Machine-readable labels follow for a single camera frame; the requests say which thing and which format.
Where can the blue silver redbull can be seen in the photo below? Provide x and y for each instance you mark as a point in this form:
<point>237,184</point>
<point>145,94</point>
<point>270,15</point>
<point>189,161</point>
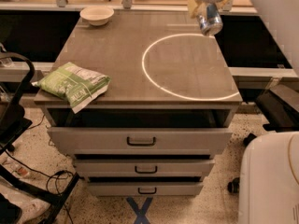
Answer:
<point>210,22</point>

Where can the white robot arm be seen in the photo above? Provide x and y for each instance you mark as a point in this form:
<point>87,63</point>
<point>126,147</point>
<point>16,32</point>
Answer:
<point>281,18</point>

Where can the grey drawer cabinet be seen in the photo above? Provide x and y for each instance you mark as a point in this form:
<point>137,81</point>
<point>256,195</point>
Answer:
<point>163,74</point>

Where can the white paper bowl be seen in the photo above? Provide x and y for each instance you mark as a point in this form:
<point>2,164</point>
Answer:
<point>97,16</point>

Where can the black office chair right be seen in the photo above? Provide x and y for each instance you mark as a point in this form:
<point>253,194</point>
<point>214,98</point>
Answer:
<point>277,109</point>

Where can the green chip bag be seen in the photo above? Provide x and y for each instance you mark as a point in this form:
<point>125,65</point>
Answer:
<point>77,85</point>

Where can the grey top drawer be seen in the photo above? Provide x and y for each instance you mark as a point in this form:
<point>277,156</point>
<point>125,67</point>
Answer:
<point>140,141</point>

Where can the grey drawer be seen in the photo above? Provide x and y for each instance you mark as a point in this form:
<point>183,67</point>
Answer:
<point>137,168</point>
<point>145,189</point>
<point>140,141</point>

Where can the grey middle drawer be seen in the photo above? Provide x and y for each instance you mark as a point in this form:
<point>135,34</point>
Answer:
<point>137,168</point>

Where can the black chair left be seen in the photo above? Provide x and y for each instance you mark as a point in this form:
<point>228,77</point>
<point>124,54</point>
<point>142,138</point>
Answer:
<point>12,125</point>

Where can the grey bottom drawer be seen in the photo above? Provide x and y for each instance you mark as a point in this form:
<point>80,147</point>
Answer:
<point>145,189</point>

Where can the blue tape cross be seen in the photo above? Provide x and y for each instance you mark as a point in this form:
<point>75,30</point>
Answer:
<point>140,212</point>

